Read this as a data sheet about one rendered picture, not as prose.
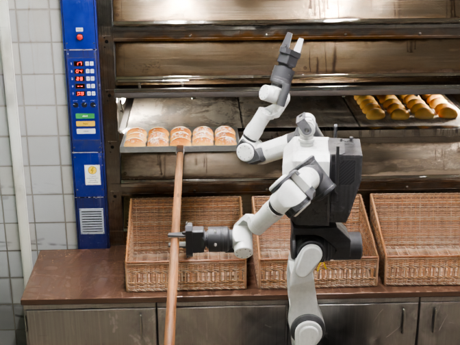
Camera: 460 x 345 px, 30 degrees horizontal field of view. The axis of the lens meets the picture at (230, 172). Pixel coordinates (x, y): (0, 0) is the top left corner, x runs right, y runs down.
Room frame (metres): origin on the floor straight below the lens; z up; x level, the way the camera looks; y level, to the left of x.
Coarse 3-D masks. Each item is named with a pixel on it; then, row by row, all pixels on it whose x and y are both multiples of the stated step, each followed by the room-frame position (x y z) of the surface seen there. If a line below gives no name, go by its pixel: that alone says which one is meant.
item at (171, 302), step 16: (176, 160) 3.52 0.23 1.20; (176, 176) 3.31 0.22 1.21; (176, 192) 3.12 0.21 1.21; (176, 208) 2.96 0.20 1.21; (176, 224) 2.82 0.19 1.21; (176, 240) 2.68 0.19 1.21; (176, 256) 2.56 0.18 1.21; (176, 272) 2.45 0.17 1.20; (176, 288) 2.35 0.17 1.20; (176, 304) 2.26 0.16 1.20
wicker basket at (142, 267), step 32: (128, 224) 3.74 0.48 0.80; (160, 224) 3.91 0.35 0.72; (192, 224) 3.91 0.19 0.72; (224, 224) 3.92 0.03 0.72; (128, 256) 3.52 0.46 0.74; (160, 256) 3.82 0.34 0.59; (224, 256) 3.82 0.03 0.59; (128, 288) 3.47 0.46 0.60; (160, 288) 3.48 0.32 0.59; (192, 288) 3.48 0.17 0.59; (224, 288) 3.49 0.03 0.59
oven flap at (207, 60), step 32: (128, 64) 3.97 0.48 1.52; (160, 64) 3.97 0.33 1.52; (192, 64) 3.98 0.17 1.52; (224, 64) 3.98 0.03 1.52; (256, 64) 3.99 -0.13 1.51; (320, 64) 4.00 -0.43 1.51; (352, 64) 4.00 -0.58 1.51; (384, 64) 4.01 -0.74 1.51; (416, 64) 4.01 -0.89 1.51; (448, 64) 4.01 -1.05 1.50
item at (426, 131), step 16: (240, 128) 4.04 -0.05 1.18; (272, 128) 4.04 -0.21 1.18; (288, 128) 4.04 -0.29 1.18; (320, 128) 4.04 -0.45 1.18; (352, 128) 4.04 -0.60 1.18; (368, 128) 4.04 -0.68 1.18; (384, 128) 4.03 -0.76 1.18; (400, 128) 4.03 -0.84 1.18; (416, 128) 4.03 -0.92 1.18; (432, 128) 4.03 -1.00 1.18; (448, 128) 4.03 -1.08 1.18
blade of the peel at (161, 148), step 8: (128, 128) 4.04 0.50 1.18; (144, 128) 4.04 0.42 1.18; (168, 128) 4.04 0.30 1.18; (192, 128) 4.04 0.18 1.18; (216, 128) 4.03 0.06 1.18; (232, 128) 4.03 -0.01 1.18; (168, 136) 3.91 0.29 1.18; (192, 136) 3.91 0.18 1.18; (120, 144) 3.73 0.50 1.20; (168, 144) 3.79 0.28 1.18; (120, 152) 3.69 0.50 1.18; (128, 152) 3.69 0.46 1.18; (136, 152) 3.69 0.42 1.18; (144, 152) 3.69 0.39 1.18
